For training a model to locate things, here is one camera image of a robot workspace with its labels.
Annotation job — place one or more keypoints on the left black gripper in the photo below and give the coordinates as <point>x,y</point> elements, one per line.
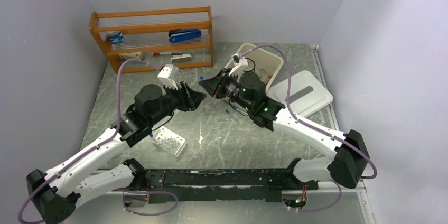
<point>188,100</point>

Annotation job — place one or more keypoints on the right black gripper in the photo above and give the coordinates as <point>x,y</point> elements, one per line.
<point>215,85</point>

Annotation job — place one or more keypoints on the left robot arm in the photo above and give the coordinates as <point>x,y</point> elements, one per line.
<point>57,192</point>

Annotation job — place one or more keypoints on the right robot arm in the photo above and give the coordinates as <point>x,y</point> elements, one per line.
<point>345,154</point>

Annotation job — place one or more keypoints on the beige whiteboard eraser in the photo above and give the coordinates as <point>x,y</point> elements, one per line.
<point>180,57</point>

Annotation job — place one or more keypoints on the white test tube rack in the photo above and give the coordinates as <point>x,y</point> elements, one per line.
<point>168,141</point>

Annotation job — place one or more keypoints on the beige plastic bin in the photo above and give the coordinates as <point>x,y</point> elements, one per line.
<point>265,64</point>

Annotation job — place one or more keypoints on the red capped marker pen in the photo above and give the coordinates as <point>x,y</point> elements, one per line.
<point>161,53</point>

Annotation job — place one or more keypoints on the blue stapler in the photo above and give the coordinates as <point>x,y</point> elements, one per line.
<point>181,35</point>

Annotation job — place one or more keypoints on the small white cardboard box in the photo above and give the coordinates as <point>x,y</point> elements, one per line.
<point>138,56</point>

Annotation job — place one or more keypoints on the orange wooden shelf rack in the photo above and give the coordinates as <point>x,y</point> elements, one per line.
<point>147,31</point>

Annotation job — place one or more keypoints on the white plastic bin lid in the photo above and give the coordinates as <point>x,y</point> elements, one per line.
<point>307,94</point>

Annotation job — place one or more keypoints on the blue white tape roll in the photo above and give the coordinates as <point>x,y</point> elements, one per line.
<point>114,37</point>

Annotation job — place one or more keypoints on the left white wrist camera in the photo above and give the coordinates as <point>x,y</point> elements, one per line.
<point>167,76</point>

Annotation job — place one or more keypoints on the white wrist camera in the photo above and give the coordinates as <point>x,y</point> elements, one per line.
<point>240,64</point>
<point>167,76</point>

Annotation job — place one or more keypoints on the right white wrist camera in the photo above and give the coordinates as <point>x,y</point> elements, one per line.
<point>240,64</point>

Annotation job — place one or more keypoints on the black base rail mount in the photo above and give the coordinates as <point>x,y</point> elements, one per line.
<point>221,184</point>

